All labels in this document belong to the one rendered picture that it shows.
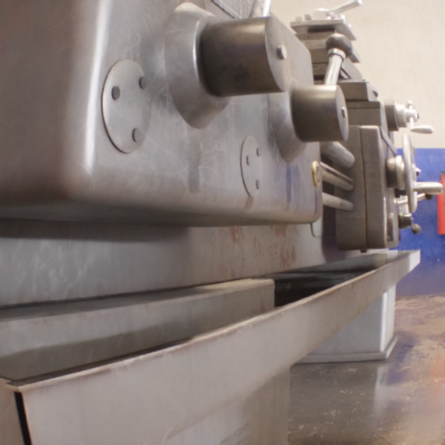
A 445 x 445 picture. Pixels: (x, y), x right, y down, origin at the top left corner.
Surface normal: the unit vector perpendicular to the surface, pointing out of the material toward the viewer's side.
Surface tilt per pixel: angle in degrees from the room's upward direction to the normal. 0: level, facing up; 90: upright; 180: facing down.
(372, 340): 90
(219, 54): 102
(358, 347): 90
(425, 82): 90
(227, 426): 90
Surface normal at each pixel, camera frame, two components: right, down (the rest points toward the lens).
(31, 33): -0.36, -0.02
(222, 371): 0.93, -0.04
